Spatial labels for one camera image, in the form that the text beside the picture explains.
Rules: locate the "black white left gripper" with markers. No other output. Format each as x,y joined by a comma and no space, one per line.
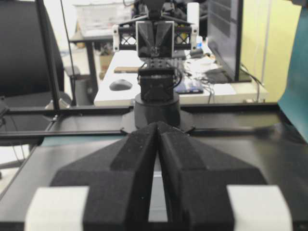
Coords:
155,39

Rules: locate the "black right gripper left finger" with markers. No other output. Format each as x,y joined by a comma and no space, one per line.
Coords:
108,190

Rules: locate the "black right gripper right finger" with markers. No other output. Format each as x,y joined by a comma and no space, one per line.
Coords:
215,191

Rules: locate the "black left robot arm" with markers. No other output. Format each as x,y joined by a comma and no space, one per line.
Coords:
110,189

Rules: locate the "black computer mouse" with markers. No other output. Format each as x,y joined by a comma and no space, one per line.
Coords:
120,84

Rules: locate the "black computer monitor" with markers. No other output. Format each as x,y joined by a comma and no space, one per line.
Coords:
224,35

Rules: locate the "white desk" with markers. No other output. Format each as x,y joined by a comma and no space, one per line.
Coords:
155,79

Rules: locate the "teal backdrop sheet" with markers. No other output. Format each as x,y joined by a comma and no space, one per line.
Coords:
294,101

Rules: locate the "black office chair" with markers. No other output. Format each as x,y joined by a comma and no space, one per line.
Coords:
23,66

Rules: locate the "black aluminium frame rail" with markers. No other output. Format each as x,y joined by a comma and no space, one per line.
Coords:
26,125

